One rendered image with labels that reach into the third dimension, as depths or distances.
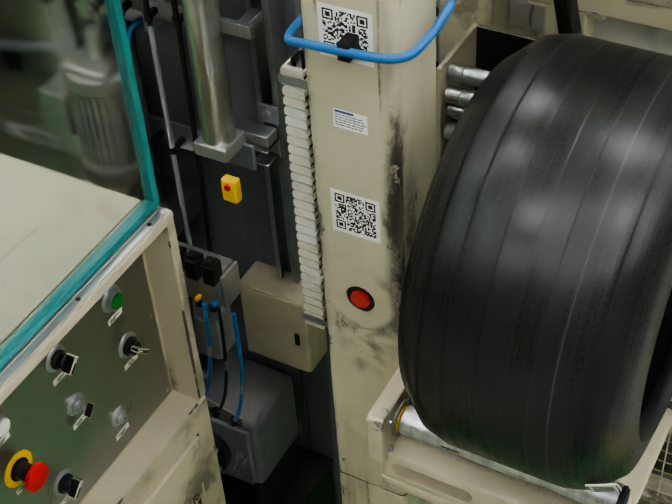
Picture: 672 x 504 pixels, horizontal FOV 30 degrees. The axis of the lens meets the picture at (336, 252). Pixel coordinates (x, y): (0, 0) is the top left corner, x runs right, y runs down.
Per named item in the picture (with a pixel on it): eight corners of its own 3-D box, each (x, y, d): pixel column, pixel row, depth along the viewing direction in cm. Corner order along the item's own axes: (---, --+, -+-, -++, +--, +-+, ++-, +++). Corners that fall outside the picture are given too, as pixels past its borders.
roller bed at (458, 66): (435, 210, 220) (435, 68, 200) (469, 162, 229) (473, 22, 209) (541, 242, 212) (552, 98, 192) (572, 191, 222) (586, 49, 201)
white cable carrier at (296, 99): (304, 323, 194) (279, 66, 162) (320, 302, 197) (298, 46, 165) (329, 332, 192) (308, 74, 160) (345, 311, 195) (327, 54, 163)
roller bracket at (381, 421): (366, 459, 187) (364, 417, 180) (475, 290, 212) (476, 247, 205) (386, 467, 185) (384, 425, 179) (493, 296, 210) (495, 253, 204)
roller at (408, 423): (391, 436, 186) (391, 417, 183) (405, 415, 189) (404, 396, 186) (618, 524, 173) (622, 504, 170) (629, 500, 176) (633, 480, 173)
